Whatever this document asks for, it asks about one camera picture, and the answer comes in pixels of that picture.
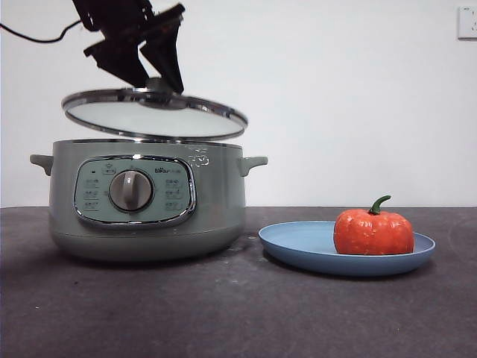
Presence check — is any glass lid with green knob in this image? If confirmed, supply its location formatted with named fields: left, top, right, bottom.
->
left=61, top=77, right=249, bottom=144

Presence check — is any orange pumpkin with green stem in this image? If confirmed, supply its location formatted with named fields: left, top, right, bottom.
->
left=332, top=195, right=416, bottom=257

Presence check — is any sage green electric steamer pot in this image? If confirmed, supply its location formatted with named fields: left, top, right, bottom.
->
left=29, top=138, right=269, bottom=263

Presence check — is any blue round plate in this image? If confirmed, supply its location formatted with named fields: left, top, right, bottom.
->
left=258, top=220, right=437, bottom=277

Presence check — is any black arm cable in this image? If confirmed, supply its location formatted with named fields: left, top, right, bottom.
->
left=0, top=19, right=85, bottom=43

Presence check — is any white wall socket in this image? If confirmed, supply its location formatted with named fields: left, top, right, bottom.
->
left=457, top=5, right=477, bottom=41

